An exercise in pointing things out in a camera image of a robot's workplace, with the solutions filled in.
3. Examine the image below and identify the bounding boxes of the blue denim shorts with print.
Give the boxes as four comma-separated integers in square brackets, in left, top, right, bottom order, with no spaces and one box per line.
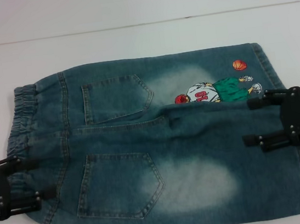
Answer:
[0,35,300,224]

